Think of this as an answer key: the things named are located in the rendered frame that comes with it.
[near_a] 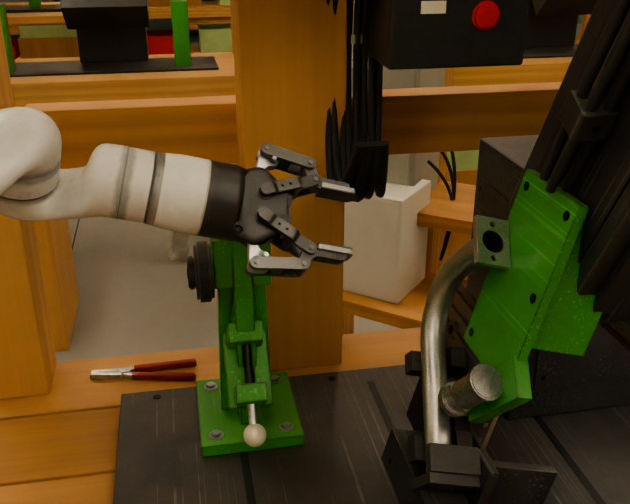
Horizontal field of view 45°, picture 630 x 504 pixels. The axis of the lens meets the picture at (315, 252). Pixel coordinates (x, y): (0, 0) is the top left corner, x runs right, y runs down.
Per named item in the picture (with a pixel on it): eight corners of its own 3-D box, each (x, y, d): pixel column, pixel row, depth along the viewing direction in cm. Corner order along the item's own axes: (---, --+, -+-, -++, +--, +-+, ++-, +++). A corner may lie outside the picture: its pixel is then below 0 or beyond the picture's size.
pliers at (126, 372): (197, 363, 118) (196, 356, 118) (195, 382, 113) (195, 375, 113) (93, 368, 117) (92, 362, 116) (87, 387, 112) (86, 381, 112)
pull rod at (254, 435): (268, 450, 91) (266, 410, 89) (244, 453, 91) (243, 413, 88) (262, 422, 96) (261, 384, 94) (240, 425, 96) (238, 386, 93)
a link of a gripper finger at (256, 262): (243, 265, 75) (300, 260, 77) (246, 282, 74) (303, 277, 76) (249, 255, 72) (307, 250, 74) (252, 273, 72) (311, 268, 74)
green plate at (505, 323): (571, 403, 80) (653, 220, 73) (501, 394, 78) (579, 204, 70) (524, 347, 90) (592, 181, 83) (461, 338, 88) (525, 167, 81)
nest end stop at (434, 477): (458, 494, 86) (480, 487, 82) (410, 490, 84) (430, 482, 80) (458, 484, 86) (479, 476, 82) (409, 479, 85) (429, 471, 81)
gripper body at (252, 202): (197, 221, 69) (296, 238, 72) (207, 140, 72) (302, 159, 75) (185, 249, 76) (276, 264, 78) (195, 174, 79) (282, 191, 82)
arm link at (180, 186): (196, 188, 83) (138, 177, 81) (215, 139, 73) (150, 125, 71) (186, 266, 79) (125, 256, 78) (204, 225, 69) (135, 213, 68)
